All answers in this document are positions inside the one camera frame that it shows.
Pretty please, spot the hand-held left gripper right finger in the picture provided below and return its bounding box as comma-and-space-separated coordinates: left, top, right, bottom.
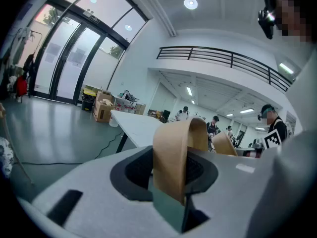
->
185, 155, 204, 186

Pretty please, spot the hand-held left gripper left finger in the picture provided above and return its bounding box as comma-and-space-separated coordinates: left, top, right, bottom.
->
125, 146, 154, 190

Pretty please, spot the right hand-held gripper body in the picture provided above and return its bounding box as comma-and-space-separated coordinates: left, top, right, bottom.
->
262, 129, 283, 150

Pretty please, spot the wooden tray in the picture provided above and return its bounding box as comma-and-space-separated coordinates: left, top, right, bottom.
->
211, 130, 238, 157
153, 117, 209, 206

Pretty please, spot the white marble table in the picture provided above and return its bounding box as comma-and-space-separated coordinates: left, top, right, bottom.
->
110, 110, 172, 154

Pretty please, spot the clear plastic water jug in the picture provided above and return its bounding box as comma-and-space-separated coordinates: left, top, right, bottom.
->
108, 114, 120, 128

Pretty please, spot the open cardboard box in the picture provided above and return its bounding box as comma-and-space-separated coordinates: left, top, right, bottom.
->
93, 91, 116, 123

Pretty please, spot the yellow and black bin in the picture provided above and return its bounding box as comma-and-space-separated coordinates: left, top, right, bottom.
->
81, 88, 97, 112

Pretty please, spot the black balcony railing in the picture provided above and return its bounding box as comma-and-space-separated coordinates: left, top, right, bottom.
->
156, 46, 297, 92

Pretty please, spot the person's head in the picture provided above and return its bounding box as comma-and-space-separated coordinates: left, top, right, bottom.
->
264, 0, 317, 43

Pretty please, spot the glass entrance door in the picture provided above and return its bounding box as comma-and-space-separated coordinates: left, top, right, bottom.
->
33, 0, 150, 107

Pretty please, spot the floral patterned stool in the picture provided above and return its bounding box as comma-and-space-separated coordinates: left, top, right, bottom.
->
0, 136, 14, 179

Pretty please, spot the red bag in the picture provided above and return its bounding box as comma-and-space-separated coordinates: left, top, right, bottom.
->
16, 75, 28, 98

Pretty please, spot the round ceiling light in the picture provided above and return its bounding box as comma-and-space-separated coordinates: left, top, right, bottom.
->
183, 0, 199, 10

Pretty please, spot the black floor cable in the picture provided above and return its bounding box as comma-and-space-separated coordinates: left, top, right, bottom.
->
17, 130, 124, 166

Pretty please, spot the black head-worn camera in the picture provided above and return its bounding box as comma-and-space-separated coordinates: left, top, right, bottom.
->
257, 0, 277, 40

